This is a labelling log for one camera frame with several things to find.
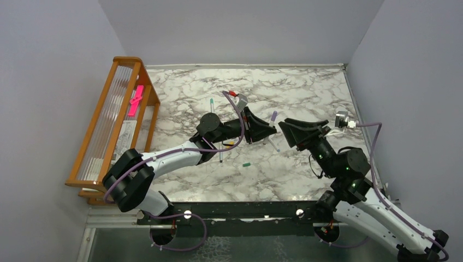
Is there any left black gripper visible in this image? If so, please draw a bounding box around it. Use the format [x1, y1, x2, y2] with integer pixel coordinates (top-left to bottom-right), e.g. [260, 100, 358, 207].
[211, 107, 277, 145]

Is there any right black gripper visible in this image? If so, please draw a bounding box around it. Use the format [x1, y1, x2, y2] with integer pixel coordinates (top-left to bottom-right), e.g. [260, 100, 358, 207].
[278, 117, 339, 178]

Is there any purple pen cap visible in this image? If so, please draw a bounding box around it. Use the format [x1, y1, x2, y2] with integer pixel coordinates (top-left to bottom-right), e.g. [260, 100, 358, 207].
[271, 111, 278, 121]

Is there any white pen brown tip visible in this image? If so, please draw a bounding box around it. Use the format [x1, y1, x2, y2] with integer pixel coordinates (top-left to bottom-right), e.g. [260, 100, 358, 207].
[268, 138, 280, 152]

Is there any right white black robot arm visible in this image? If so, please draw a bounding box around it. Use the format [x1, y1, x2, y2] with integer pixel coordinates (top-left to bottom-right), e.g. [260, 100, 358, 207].
[278, 118, 449, 261]

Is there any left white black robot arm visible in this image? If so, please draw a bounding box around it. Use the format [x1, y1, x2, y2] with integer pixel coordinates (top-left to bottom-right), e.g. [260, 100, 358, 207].
[102, 107, 277, 224]

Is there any white pen leftmost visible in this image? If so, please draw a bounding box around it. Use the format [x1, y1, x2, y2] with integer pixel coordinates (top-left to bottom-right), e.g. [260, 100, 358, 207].
[219, 142, 223, 163]

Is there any pink clip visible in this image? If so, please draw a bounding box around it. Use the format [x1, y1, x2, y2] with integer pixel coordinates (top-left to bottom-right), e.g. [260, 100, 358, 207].
[127, 85, 144, 117]

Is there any wooden rack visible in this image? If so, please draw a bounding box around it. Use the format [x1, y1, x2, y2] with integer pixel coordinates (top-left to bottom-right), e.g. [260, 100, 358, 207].
[65, 56, 161, 206]

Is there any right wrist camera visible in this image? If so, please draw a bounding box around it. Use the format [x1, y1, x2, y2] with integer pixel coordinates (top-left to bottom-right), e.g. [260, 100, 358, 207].
[327, 111, 357, 136]

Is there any black mounting rail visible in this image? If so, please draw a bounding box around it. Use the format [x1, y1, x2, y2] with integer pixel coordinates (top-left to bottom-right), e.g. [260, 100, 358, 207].
[136, 201, 334, 237]

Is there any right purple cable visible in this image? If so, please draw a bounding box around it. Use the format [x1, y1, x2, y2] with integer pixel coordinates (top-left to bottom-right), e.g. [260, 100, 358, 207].
[313, 122, 449, 262]

